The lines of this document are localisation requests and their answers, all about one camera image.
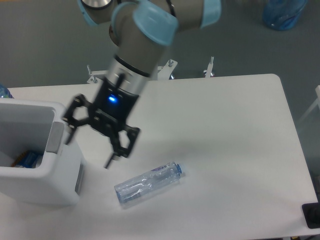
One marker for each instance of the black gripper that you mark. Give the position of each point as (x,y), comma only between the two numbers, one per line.
(108,115)

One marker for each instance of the clear plastic water bottle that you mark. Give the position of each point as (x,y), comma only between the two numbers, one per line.
(143,186)

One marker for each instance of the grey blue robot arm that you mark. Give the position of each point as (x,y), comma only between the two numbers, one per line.
(142,30)

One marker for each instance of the white trash can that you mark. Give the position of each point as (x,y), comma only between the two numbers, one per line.
(38,126)

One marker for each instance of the trash inside bin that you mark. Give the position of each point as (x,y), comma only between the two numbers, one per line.
(28,159)

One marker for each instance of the blue bottle at left edge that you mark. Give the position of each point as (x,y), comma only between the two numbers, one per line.
(5,93)

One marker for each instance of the blue water jug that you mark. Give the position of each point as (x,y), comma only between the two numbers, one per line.
(282,15)

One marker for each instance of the black clamp at table edge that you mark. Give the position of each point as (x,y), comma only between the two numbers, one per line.
(311,212)

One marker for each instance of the white frame at right edge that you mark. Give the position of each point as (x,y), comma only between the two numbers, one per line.
(312,110)

